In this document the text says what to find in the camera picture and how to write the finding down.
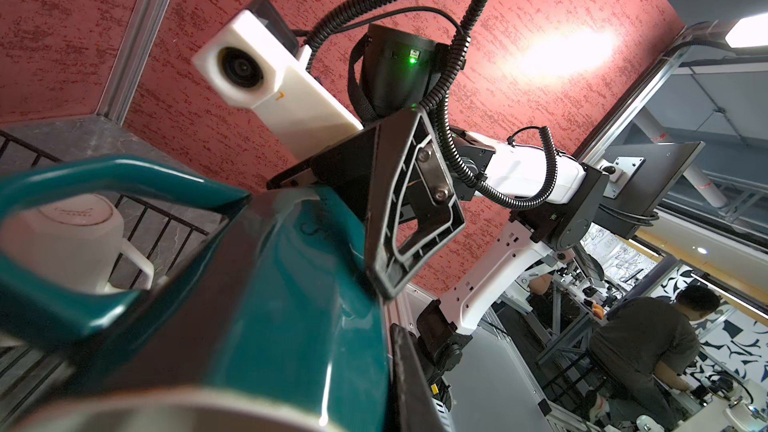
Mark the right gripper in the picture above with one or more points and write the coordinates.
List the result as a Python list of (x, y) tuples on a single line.
[(413, 211)]

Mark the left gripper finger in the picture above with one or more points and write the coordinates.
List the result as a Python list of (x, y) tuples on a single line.
[(411, 405)]

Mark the white cup teal outside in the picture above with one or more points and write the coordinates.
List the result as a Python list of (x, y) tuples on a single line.
[(270, 325)]

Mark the tall white faceted mug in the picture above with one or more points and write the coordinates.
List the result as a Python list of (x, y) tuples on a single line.
[(74, 243)]

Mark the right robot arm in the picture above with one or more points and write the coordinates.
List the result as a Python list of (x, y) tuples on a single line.
[(552, 198)]

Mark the seated person in background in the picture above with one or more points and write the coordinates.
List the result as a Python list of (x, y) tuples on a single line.
[(647, 340)]

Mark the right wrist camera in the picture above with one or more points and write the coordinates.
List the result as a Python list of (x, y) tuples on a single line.
[(255, 62)]

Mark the black wire dish rack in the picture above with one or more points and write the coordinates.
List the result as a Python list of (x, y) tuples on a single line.
[(27, 373)]

